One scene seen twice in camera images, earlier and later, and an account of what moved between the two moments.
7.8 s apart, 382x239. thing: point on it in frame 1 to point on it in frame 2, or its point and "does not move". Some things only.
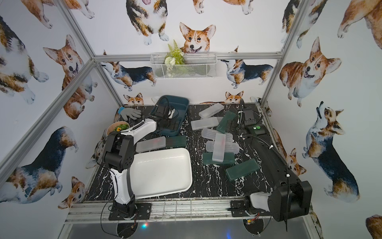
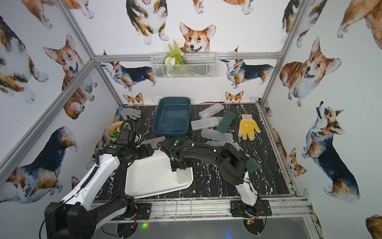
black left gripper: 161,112 to 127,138
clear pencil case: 205,123 does not move
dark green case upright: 226,122 does not move
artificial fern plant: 174,57 does not move
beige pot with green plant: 118,126 does not move
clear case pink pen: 219,147 to 184,175
